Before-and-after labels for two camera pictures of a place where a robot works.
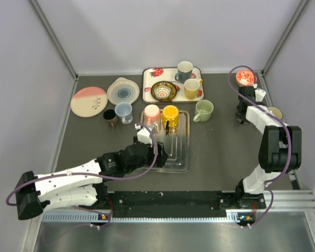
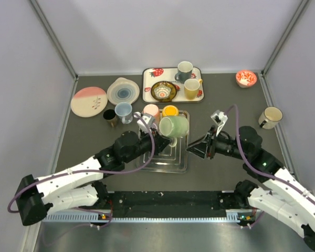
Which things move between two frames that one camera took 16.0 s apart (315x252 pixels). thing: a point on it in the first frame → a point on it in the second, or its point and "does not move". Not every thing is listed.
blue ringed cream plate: (122, 90) does not move
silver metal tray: (177, 147) does not move
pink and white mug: (151, 114) does not move
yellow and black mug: (170, 117) does not move
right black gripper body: (239, 116) → (223, 145)
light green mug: (203, 109) → (174, 127)
